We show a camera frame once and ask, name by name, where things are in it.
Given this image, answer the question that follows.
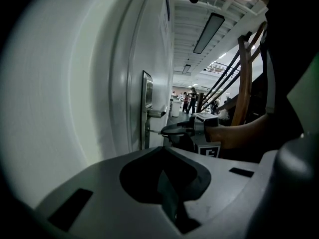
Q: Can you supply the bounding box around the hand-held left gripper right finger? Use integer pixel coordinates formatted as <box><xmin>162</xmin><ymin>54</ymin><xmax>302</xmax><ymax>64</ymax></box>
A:
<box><xmin>158</xmin><ymin>146</ymin><xmax>261</xmax><ymax>239</ymax></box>

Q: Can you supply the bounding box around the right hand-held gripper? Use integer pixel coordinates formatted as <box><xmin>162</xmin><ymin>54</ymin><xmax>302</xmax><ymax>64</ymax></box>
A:
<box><xmin>160</xmin><ymin>112</ymin><xmax>222</xmax><ymax>159</ymax></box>

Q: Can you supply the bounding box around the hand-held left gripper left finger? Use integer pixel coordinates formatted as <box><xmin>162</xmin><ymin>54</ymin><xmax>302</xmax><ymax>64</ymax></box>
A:
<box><xmin>34</xmin><ymin>145</ymin><xmax>180</xmax><ymax>239</ymax></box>

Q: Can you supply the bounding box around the white door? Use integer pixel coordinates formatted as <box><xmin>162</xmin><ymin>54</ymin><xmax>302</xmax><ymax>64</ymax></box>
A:
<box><xmin>127</xmin><ymin>0</ymin><xmax>175</xmax><ymax>152</ymax></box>

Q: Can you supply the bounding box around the person's right forearm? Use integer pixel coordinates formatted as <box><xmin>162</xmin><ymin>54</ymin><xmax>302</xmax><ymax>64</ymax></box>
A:
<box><xmin>206</xmin><ymin>113</ymin><xmax>274</xmax><ymax>150</ymax></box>

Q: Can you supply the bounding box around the silver door lock plate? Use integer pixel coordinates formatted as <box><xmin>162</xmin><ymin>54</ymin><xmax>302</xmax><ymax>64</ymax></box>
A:
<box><xmin>140</xmin><ymin>70</ymin><xmax>154</xmax><ymax>150</ymax></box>

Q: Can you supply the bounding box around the white paper door notice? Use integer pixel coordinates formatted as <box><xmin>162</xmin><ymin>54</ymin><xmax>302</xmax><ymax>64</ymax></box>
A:
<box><xmin>159</xmin><ymin>8</ymin><xmax>173</xmax><ymax>43</ymax></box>

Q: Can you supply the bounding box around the blue door sign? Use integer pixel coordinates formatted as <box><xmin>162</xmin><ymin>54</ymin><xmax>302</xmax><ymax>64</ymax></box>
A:
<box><xmin>164</xmin><ymin>0</ymin><xmax>171</xmax><ymax>22</ymax></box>

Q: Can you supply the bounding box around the white bin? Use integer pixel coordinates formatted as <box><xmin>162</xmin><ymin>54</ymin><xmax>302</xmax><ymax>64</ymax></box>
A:
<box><xmin>170</xmin><ymin>99</ymin><xmax>181</xmax><ymax>118</ymax></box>

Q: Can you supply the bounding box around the white fluffy bundle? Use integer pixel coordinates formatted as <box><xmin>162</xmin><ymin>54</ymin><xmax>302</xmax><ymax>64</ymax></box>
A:
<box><xmin>216</xmin><ymin>108</ymin><xmax>230</xmax><ymax>121</ymax></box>

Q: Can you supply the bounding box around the black stair railing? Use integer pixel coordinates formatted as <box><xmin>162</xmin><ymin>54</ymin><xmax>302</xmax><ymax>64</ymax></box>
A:
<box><xmin>198</xmin><ymin>55</ymin><xmax>242</xmax><ymax>112</ymax></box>

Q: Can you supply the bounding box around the mezzanine balcony railing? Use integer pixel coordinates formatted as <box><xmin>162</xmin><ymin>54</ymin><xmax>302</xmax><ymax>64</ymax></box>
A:
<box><xmin>208</xmin><ymin>61</ymin><xmax>241</xmax><ymax>74</ymax></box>

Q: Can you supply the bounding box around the wooden stair handrail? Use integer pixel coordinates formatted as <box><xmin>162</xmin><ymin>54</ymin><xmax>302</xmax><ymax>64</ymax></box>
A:
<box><xmin>230</xmin><ymin>21</ymin><xmax>268</xmax><ymax>128</ymax></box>

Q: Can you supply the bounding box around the long dark ceiling light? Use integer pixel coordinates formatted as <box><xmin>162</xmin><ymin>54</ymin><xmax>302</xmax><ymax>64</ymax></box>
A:
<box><xmin>193</xmin><ymin>12</ymin><xmax>225</xmax><ymax>55</ymax></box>

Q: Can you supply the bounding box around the person's black shirt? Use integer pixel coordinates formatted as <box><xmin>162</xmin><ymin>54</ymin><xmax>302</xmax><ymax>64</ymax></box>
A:
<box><xmin>249</xmin><ymin>0</ymin><xmax>319</xmax><ymax>146</ymax></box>

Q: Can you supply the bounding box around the silver door lever handle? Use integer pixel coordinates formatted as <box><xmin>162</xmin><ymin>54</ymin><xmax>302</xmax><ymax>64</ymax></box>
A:
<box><xmin>147</xmin><ymin>105</ymin><xmax>167</xmax><ymax>119</ymax></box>

